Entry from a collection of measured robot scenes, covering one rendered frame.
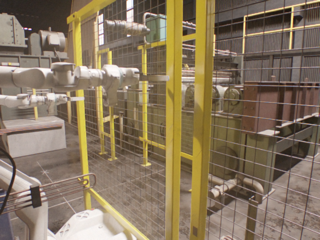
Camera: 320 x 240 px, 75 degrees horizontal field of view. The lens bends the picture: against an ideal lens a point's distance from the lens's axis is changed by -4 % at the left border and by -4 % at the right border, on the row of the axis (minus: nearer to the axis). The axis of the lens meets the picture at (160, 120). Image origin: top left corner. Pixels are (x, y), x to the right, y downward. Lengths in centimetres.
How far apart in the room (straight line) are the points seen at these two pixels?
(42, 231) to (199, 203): 85
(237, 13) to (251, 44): 176
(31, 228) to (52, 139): 338
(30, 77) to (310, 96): 415
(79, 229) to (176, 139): 106
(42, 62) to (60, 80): 462
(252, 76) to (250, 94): 1029
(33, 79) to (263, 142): 234
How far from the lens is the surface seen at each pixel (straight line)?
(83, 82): 70
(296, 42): 1157
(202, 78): 81
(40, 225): 137
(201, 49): 83
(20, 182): 131
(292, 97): 352
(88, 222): 176
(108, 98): 75
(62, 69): 69
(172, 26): 95
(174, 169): 100
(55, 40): 542
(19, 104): 149
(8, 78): 79
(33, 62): 527
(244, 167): 288
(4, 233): 220
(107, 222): 179
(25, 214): 133
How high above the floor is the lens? 132
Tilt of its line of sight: 10 degrees down
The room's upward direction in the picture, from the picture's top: straight up
